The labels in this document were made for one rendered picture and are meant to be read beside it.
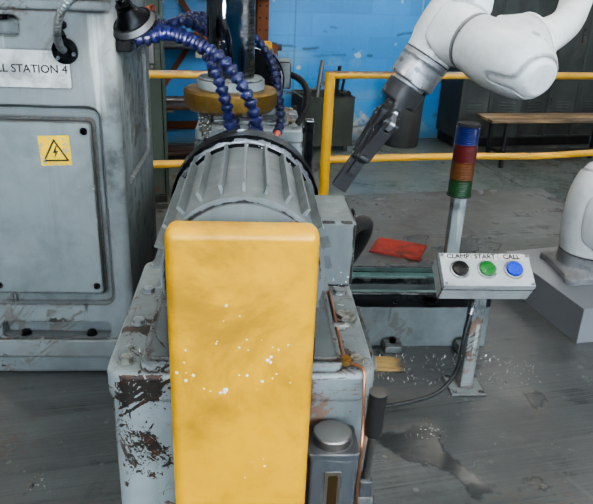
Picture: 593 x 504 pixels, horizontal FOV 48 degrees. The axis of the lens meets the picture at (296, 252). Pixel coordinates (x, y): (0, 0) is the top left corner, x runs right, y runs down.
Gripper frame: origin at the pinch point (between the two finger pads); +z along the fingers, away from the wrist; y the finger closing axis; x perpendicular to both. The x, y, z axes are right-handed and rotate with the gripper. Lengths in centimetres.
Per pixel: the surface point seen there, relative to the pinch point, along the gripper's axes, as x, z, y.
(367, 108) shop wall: 126, 26, -535
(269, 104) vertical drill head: -20.1, -3.1, -0.8
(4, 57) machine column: -62, 11, 12
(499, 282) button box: 28.9, -1.1, 20.5
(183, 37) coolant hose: -39.0, -6.9, 13.2
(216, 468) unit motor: -15, 18, 74
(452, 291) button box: 23.0, 4.8, 20.1
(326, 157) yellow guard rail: 51, 40, -244
